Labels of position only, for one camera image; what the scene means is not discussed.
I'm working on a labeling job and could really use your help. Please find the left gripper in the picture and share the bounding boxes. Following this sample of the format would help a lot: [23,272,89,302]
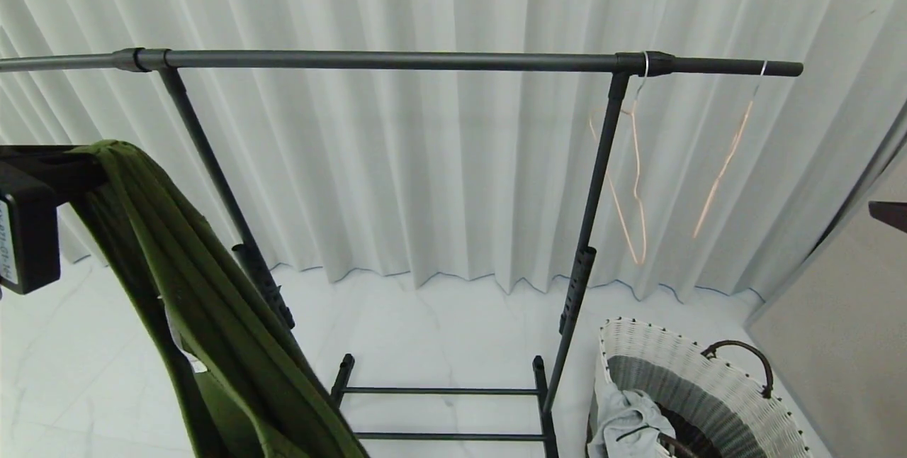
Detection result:
[0,145,108,296]

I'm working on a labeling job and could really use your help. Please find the green printed t-shirt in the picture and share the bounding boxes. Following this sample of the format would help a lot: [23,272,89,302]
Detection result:
[69,139,369,458]

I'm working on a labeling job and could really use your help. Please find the pink clothes hanger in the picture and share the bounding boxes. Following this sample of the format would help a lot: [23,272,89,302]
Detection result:
[588,52,650,266]
[693,61,768,240]

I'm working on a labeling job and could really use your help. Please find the black clothes rack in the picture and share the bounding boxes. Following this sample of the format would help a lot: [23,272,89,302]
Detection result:
[0,47,805,458]

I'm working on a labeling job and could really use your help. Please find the white laundry basket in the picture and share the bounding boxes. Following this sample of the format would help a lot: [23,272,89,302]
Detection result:
[587,316,810,458]

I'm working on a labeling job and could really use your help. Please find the white curtain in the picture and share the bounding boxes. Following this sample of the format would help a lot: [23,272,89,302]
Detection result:
[0,0,907,303]

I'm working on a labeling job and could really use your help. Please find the pale grey shorts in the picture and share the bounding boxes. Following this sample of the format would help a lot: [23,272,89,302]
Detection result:
[588,380,677,458]

